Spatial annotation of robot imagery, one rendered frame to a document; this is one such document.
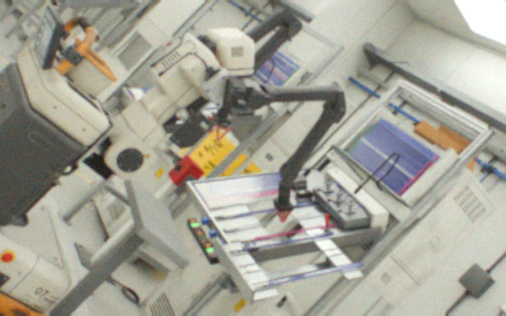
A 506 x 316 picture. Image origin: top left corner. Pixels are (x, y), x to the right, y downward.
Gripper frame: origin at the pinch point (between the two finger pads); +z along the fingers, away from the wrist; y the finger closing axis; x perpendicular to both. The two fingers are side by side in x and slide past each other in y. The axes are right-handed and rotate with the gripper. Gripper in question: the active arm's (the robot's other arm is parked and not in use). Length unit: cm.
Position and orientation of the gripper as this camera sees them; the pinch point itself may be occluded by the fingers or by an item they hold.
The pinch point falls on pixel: (282, 220)
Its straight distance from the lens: 308.1
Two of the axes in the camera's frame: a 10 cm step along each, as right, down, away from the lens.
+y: -4.4, -4.3, 7.9
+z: -0.8, 9.0, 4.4
